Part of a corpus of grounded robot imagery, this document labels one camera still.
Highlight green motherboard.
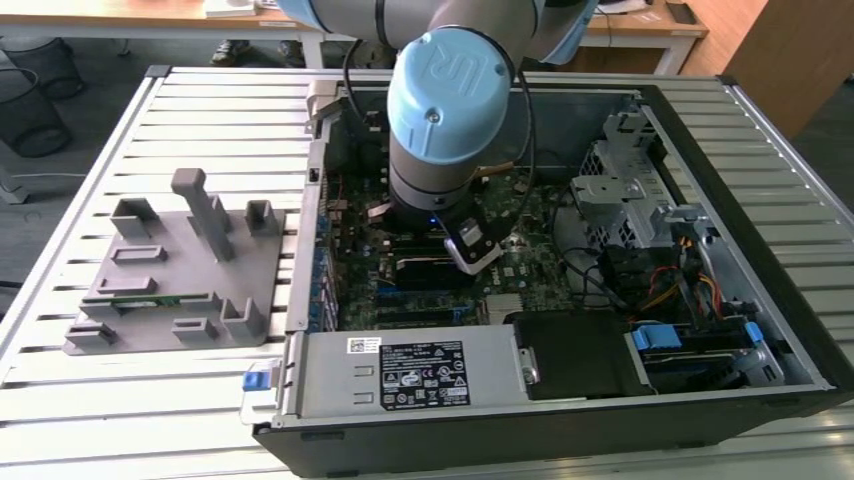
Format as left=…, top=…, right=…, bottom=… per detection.
left=319, top=167, right=582, bottom=334

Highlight silver finned heatsink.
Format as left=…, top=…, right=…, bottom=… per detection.
left=484, top=294, right=527, bottom=327

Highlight silver disk bay cage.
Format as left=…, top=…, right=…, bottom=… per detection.
left=570, top=112, right=677, bottom=251

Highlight silver power supply unit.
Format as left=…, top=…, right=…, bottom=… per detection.
left=287, top=330, right=539, bottom=420

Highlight black plastic shroud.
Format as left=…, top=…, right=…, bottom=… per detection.
left=503, top=309, right=654, bottom=403

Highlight grey parts rack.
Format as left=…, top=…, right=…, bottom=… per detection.
left=63, top=168, right=290, bottom=357

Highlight blue case latch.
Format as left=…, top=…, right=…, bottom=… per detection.
left=240, top=363, right=279, bottom=397

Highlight hard disk in blue carrier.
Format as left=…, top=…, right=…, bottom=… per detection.
left=626, top=319, right=769, bottom=396

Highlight green RAM stick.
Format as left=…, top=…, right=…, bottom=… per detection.
left=112, top=294, right=210, bottom=309

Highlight person's dark shoe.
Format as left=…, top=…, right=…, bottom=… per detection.
left=211, top=39, right=254, bottom=67

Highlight black open PC case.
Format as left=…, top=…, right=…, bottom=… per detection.
left=251, top=74, right=854, bottom=479

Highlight white book stack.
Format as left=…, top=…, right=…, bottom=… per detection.
left=203, top=0, right=259, bottom=20

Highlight grey chair foot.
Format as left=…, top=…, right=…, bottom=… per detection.
left=0, top=162, right=33, bottom=205

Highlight black mesh bin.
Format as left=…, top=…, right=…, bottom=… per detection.
left=0, top=35, right=88, bottom=101
left=0, top=64, right=76, bottom=159

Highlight wooden cabinet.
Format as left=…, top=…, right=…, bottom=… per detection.
left=679, top=0, right=854, bottom=141

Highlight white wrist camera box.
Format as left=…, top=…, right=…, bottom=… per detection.
left=443, top=215, right=506, bottom=276

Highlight black plastic fan duct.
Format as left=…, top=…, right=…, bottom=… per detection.
left=595, top=247, right=657, bottom=297

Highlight yellow red power wires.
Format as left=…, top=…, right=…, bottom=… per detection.
left=637, top=237, right=726, bottom=324

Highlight wooden desk white frame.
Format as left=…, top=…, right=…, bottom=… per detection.
left=0, top=0, right=308, bottom=69
left=296, top=0, right=710, bottom=76

